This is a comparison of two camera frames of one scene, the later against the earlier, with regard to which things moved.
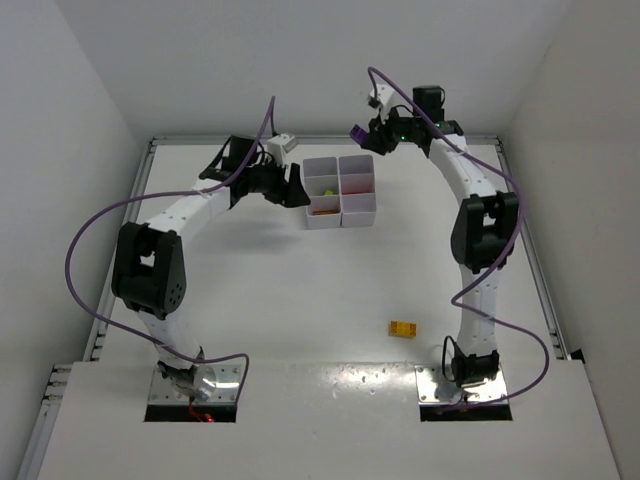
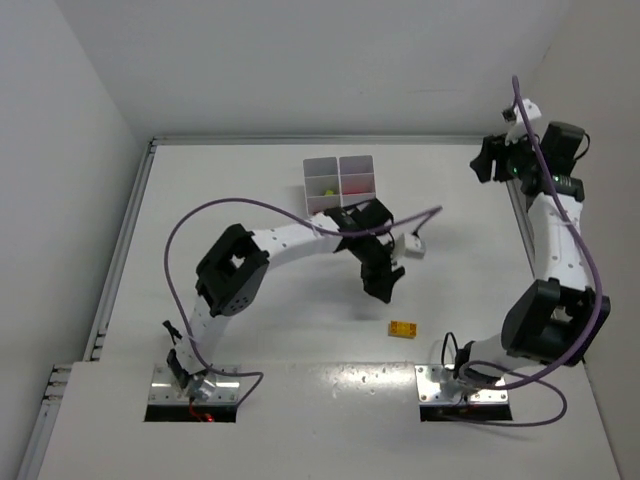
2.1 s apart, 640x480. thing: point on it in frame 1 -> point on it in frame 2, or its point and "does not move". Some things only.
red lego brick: x=357 y=189 does not move
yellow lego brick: x=402 y=328 does not move
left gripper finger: x=294 y=194 -> x=379 y=279
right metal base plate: x=435 y=389 does not move
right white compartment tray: x=357 y=191 does not move
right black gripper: x=376 y=140 -> x=496 y=160
